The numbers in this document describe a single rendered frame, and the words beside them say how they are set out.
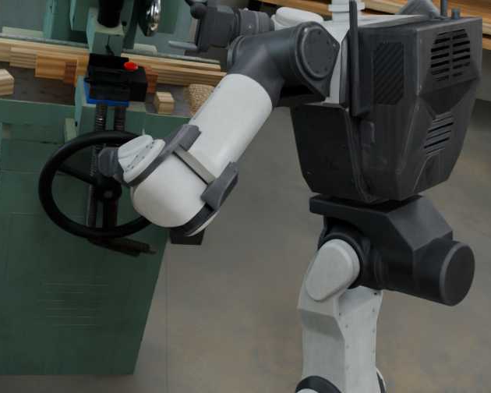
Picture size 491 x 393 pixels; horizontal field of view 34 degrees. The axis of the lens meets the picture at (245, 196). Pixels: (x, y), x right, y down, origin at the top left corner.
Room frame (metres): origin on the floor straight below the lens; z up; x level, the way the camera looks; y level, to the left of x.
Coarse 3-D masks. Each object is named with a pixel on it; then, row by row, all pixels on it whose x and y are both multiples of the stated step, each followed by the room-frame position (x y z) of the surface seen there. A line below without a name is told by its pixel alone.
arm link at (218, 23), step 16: (208, 0) 1.62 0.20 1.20; (208, 16) 1.61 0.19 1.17; (224, 16) 1.63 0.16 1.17; (240, 16) 1.64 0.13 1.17; (256, 16) 1.66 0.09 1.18; (208, 32) 1.61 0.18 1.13; (224, 32) 1.63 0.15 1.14; (240, 32) 1.62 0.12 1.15; (256, 32) 1.64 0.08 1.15; (208, 48) 1.61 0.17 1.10
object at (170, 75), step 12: (12, 48) 1.63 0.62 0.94; (12, 60) 1.62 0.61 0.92; (24, 60) 1.63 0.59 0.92; (36, 60) 1.64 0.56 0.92; (168, 72) 1.77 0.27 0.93; (180, 72) 1.78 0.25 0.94; (192, 72) 1.79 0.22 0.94; (204, 72) 1.81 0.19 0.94; (216, 72) 1.83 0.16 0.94; (180, 84) 1.78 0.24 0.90; (204, 84) 1.81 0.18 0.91; (216, 84) 1.82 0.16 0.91
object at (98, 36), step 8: (96, 8) 1.77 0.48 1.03; (88, 16) 1.77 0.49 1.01; (96, 16) 1.73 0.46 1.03; (88, 24) 1.75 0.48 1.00; (96, 24) 1.69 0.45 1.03; (120, 24) 1.73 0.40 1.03; (88, 32) 1.73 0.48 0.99; (96, 32) 1.65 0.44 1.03; (104, 32) 1.66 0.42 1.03; (112, 32) 1.67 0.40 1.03; (120, 32) 1.69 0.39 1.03; (88, 40) 1.71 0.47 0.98; (96, 40) 1.65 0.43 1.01; (104, 40) 1.66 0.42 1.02; (112, 40) 1.67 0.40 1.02; (120, 40) 1.67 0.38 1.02; (96, 48) 1.65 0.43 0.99; (104, 48) 1.66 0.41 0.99; (112, 48) 1.67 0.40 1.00; (120, 48) 1.68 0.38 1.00; (120, 56) 1.68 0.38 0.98
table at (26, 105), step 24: (24, 72) 1.61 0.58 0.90; (0, 96) 1.48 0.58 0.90; (24, 96) 1.51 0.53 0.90; (48, 96) 1.54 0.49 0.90; (72, 96) 1.57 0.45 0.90; (0, 120) 1.47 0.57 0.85; (24, 120) 1.49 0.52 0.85; (48, 120) 1.51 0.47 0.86; (72, 120) 1.52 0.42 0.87; (168, 120) 1.62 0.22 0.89
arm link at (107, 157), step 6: (102, 150) 1.28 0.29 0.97; (108, 150) 1.28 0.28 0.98; (114, 150) 1.26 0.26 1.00; (96, 156) 1.28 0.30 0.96; (102, 156) 1.27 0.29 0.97; (108, 156) 1.26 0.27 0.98; (114, 156) 1.22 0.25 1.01; (96, 162) 1.27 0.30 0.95; (102, 162) 1.26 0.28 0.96; (108, 162) 1.25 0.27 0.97; (114, 162) 1.20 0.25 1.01; (102, 168) 1.26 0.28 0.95; (108, 168) 1.25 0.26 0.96; (114, 168) 1.20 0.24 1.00; (108, 174) 1.26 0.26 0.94; (114, 174) 1.21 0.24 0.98
